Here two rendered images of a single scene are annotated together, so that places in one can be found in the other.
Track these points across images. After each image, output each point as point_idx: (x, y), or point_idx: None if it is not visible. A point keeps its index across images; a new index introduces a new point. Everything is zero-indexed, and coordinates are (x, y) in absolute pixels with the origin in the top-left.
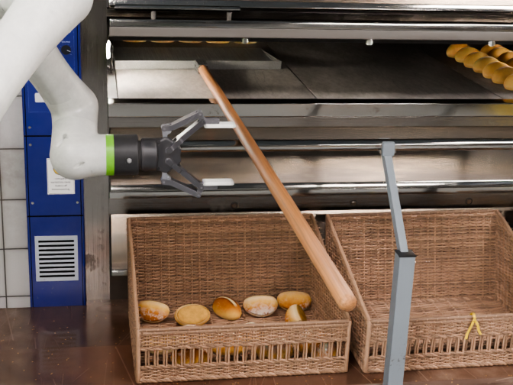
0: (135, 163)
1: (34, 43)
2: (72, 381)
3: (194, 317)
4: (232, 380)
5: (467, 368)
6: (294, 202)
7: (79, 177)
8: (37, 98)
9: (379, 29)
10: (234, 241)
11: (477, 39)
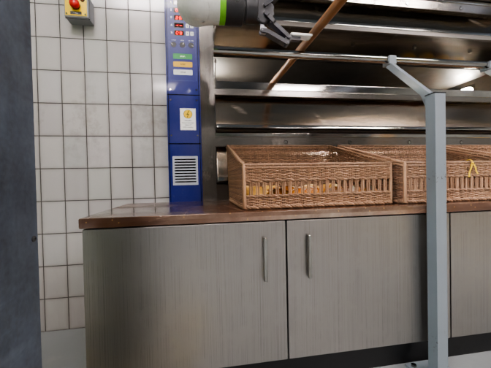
0: (242, 2)
1: None
2: (194, 211)
3: None
4: (314, 207)
5: (471, 201)
6: (318, 141)
7: (199, 12)
8: (174, 71)
9: (362, 26)
10: None
11: (413, 33)
